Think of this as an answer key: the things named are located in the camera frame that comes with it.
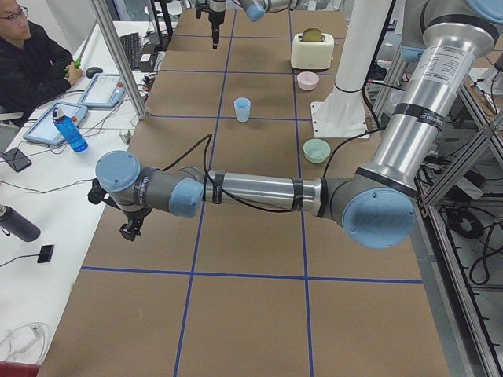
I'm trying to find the teach pendant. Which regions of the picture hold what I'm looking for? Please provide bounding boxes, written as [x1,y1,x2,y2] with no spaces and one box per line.
[22,102,88,148]
[79,73,125,108]

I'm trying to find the light blue cup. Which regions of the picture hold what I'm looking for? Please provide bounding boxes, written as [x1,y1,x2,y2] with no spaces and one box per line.
[233,97,251,107]
[234,107,251,123]

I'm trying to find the small black square puck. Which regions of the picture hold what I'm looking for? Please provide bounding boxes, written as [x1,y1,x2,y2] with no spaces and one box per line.
[37,244,54,264]

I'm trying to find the black computer mouse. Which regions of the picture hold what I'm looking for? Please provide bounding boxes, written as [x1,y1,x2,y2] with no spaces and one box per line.
[86,67,103,79]

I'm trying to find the aluminium frame post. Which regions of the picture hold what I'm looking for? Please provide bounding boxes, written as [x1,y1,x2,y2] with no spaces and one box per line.
[90,0,147,120]

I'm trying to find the pink bowl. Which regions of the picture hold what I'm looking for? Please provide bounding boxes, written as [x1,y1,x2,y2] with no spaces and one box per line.
[296,71,319,91]

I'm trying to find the black keyboard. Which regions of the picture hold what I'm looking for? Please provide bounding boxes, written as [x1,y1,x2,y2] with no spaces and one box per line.
[119,32,140,70]

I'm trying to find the teach pendant near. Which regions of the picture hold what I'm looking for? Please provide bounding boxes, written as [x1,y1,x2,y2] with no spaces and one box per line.
[22,102,88,148]

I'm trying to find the seated person in black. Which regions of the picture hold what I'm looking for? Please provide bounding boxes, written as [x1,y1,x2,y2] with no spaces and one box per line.
[1,1,83,127]

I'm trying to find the toast bread slice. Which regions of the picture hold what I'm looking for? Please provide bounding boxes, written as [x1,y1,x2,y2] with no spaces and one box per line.
[300,27,324,43]

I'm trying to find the black smartphone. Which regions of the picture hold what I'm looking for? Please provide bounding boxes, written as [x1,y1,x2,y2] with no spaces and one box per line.
[1,147,32,172]

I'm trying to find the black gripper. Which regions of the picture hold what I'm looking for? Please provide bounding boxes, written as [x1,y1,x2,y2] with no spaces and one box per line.
[87,178,152,240]
[195,0,226,49]

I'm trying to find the blue water bottle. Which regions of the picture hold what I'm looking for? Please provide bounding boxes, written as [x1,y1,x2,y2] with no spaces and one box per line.
[52,107,88,152]

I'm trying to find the teach pendant far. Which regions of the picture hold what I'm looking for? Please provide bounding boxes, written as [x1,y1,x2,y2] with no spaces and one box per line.
[79,73,125,108]

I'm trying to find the black thermos bottle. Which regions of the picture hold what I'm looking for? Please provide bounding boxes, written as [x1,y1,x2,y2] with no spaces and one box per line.
[1,205,41,242]

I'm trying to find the green bowl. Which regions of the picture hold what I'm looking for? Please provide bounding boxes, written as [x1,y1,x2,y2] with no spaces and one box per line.
[303,138,331,164]

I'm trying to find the cream toaster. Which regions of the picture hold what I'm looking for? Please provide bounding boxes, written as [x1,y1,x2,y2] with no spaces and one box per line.
[290,33,335,70]

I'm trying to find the white camera pillar base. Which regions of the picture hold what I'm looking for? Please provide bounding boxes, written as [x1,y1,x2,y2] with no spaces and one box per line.
[310,0,395,138]

